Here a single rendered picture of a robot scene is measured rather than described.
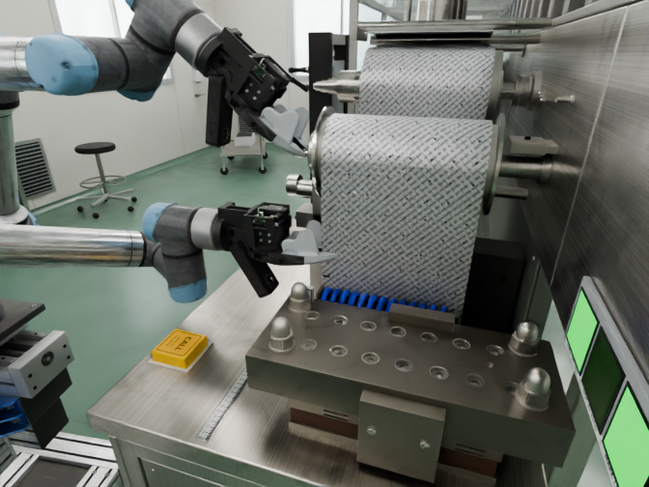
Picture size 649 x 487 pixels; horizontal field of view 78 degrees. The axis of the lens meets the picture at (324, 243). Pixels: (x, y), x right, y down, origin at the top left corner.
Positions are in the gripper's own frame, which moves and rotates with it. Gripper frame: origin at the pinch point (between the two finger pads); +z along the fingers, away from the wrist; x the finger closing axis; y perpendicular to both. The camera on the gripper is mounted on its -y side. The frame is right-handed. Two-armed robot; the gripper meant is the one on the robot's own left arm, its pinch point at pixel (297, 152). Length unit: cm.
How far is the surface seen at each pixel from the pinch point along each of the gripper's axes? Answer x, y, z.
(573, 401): 10, -3, 72
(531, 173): 0.6, 22.0, 27.3
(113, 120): 315, -267, -233
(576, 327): -26.8, 18.0, 32.8
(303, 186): 4.1, -6.0, 4.0
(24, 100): 219, -244, -252
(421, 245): -4.2, 4.6, 24.1
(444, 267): -4.2, 4.8, 28.9
